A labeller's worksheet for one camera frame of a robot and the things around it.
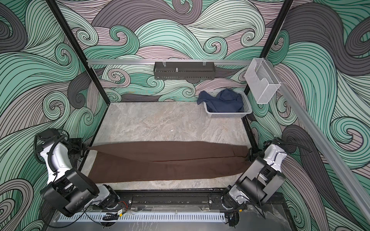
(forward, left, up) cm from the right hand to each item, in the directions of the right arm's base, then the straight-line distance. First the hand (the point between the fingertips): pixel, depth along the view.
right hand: (247, 156), depth 82 cm
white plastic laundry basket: (+55, +12, -1) cm, 57 cm away
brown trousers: (-2, +47, -2) cm, 47 cm away
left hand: (+2, +91, +10) cm, 92 cm away
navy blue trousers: (+47, +3, -1) cm, 47 cm away
